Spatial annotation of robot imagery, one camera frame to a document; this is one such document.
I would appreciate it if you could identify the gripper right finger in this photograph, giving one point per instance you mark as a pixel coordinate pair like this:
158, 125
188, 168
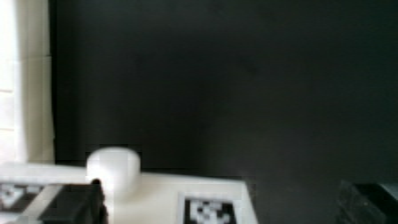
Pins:
366, 203

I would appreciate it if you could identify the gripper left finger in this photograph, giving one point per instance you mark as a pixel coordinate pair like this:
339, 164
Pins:
69, 204

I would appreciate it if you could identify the white drawer box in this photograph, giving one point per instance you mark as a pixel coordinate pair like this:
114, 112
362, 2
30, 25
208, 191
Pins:
147, 198

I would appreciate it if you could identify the white front fence rail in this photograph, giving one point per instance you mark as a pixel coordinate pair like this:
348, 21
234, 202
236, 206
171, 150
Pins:
25, 82

